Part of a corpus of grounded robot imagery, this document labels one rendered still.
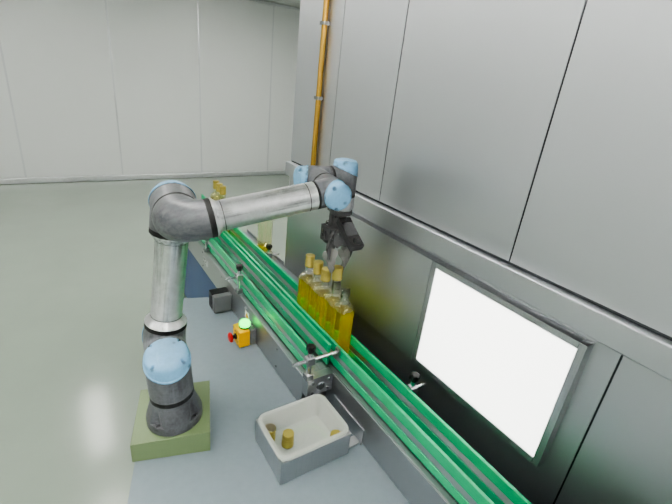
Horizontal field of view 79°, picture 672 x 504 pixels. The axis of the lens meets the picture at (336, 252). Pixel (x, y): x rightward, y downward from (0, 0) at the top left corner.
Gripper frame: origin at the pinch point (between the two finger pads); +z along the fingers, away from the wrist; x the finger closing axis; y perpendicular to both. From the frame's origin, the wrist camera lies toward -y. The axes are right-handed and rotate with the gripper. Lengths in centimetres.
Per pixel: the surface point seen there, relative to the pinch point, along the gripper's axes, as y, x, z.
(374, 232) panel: -1.7, -11.7, -12.2
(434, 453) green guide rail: -55, 4, 24
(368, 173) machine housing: 9.4, -14.6, -29.0
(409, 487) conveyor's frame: -52, 6, 38
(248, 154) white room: 585, -200, 81
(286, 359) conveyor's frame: 1.6, 15.8, 32.3
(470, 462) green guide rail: -60, -4, 26
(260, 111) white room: 585, -220, 8
